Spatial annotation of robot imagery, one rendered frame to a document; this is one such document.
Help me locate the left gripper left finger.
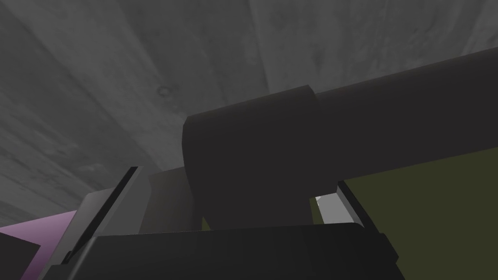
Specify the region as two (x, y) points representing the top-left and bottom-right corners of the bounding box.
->
(38, 166), (152, 270)

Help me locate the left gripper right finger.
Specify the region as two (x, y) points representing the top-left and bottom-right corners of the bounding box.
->
(314, 180), (366, 229)

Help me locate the purple flat panel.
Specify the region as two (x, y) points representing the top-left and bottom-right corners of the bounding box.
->
(0, 210), (78, 280)

